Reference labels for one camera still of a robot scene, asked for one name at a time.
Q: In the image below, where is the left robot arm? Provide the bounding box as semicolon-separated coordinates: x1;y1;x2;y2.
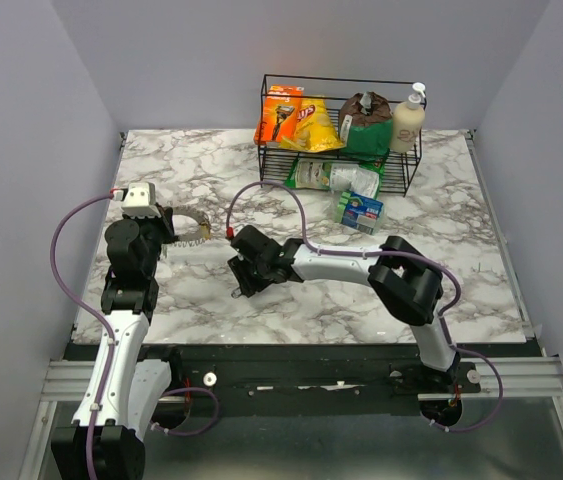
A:
51;204;183;479

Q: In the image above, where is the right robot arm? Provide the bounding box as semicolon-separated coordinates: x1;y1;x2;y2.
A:
226;225;460;392

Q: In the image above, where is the blue green sponge pack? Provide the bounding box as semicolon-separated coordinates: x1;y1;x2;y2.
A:
333;191;384;235

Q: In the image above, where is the green white snack bag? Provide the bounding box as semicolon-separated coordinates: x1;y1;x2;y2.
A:
284;160;385;198

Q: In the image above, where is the orange razor box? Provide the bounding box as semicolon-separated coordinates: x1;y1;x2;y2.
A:
254;85;304;146

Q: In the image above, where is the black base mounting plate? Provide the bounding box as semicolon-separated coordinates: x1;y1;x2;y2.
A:
125;343;482;419

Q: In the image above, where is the yellow chips bag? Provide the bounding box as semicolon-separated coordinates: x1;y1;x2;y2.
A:
278;97;346;153

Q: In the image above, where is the brown and green bag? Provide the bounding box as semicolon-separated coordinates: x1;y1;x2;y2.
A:
338;91;393;162

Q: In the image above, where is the cream lotion pump bottle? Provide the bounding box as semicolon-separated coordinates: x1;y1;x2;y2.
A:
389;82;426;154

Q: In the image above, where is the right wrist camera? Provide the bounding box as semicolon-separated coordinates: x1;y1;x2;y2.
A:
230;225;259;255

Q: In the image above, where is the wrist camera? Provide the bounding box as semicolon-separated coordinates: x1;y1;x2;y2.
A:
121;182;160;218
230;225;259;255

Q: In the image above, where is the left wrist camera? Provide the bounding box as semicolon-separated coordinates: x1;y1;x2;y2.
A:
121;182;160;218

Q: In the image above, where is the black wire rack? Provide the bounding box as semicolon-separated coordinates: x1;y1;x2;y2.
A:
257;73;423;196

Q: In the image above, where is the aluminium rail frame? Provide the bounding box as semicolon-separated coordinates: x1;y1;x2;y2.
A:
16;130;563;480

